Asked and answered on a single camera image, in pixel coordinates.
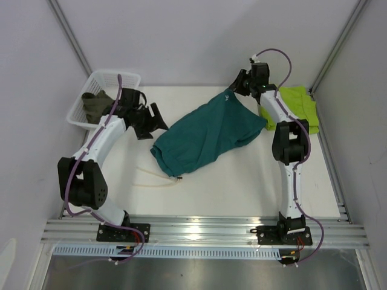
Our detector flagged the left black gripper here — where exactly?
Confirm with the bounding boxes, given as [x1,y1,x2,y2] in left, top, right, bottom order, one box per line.
[131,103,168,140]

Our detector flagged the olive green shorts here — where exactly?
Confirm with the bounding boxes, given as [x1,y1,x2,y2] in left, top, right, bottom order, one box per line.
[81,90,114,124]

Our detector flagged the white slotted cable duct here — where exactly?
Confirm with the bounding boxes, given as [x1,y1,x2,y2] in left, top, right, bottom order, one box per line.
[53,244,281,260]

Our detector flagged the right aluminium corner post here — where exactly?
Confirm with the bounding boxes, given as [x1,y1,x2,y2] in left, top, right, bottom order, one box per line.
[309,0,371,96]

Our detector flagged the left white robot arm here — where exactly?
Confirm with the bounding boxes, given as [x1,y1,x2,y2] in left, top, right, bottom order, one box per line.
[57,103,168,242]

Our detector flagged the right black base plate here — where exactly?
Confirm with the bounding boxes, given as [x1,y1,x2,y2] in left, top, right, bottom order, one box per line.
[250,225,313,246]

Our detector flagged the left aluminium corner post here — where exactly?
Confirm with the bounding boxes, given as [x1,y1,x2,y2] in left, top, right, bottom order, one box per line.
[47,0,92,76]

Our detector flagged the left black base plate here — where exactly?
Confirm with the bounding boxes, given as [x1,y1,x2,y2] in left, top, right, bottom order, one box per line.
[96,224,151,243]

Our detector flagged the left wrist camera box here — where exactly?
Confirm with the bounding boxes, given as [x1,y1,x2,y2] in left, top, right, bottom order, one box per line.
[119,88,140,108]

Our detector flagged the white plastic basket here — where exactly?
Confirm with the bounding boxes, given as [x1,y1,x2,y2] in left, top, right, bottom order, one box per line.
[67,69,141,130]

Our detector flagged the teal green shorts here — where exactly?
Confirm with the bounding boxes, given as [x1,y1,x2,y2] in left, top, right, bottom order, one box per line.
[150,89,267,177]

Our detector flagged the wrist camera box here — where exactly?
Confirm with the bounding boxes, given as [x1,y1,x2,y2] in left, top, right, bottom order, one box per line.
[250,62,270,86]
[119,88,140,108]

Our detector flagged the aluminium corner post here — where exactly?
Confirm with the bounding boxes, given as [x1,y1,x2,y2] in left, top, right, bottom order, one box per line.
[309,0,371,96]
[47,0,92,76]

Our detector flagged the lime green folded shorts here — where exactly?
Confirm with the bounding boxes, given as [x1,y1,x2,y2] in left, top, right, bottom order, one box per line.
[279,86,319,134]

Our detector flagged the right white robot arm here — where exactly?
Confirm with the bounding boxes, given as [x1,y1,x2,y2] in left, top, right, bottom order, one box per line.
[229,63,311,245]

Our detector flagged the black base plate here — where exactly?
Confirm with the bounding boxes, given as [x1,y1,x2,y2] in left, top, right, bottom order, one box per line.
[250,225,313,246]
[96,224,151,243]

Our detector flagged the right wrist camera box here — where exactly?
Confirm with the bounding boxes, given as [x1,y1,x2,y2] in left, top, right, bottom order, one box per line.
[250,62,270,86]

